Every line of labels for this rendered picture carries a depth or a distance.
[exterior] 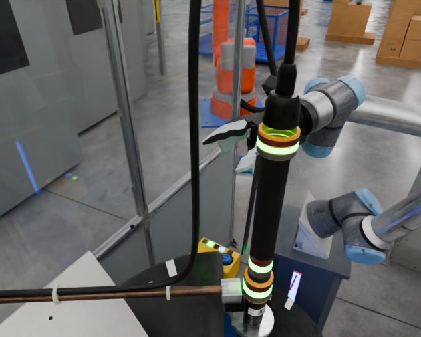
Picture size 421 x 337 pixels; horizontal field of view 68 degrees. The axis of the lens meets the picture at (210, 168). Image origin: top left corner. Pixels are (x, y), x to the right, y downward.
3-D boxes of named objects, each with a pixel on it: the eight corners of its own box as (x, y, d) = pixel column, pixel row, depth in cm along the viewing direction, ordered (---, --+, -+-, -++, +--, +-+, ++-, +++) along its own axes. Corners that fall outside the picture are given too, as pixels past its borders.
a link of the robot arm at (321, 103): (337, 99, 59) (303, 84, 64) (320, 109, 57) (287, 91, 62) (329, 132, 64) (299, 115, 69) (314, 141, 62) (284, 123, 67)
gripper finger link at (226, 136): (204, 163, 59) (251, 153, 61) (202, 138, 55) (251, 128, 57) (201, 153, 62) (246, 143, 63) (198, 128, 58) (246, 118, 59)
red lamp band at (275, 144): (261, 148, 31) (262, 142, 31) (254, 128, 35) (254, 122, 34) (304, 147, 31) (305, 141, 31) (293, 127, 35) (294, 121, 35)
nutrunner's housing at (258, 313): (241, 340, 53) (272, 69, 27) (238, 317, 56) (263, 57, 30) (264, 338, 53) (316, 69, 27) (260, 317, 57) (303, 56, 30)
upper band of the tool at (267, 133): (260, 164, 32) (262, 139, 31) (253, 142, 36) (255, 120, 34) (301, 162, 33) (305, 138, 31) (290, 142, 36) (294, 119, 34)
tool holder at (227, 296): (221, 343, 50) (223, 308, 45) (218, 303, 56) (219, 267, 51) (276, 340, 51) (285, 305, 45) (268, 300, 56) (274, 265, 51)
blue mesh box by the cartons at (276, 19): (233, 62, 675) (235, 11, 619) (254, 49, 766) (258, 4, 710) (272, 68, 641) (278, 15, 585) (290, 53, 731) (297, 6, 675)
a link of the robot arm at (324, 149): (329, 131, 82) (343, 97, 74) (333, 163, 75) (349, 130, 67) (299, 128, 83) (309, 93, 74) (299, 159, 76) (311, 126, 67)
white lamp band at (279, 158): (260, 161, 32) (260, 156, 32) (253, 140, 36) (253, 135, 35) (301, 160, 32) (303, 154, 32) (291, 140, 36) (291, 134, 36)
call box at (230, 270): (189, 271, 119) (188, 253, 113) (204, 254, 126) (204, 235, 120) (226, 292, 112) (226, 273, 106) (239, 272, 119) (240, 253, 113)
